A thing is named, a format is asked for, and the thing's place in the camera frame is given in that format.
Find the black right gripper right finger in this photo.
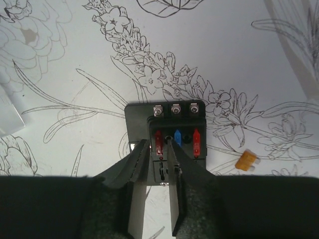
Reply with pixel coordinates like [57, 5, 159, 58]
[167, 140, 319, 239]

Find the orange blade fuse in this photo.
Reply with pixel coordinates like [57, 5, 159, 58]
[235, 150, 261, 172]

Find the black fuse box base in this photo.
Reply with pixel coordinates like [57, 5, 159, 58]
[125, 100, 207, 186]

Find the blue blade fuse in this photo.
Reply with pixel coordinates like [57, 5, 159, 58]
[174, 129, 182, 147]

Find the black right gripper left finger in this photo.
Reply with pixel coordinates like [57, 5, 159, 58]
[0, 139, 148, 239]

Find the clear plastic fuse box cover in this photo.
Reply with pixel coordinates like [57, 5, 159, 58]
[0, 66, 25, 137]

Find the red blade fuse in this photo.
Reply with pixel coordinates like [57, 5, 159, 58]
[193, 128, 201, 158]
[155, 130, 163, 156]

